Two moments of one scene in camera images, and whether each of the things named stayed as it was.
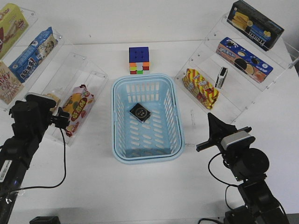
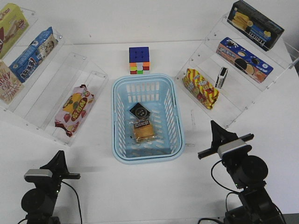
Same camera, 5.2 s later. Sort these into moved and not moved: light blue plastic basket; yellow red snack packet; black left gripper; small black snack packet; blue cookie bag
Moved: black left gripper
Not moved: small black snack packet; yellow red snack packet; light blue plastic basket; blue cookie bag
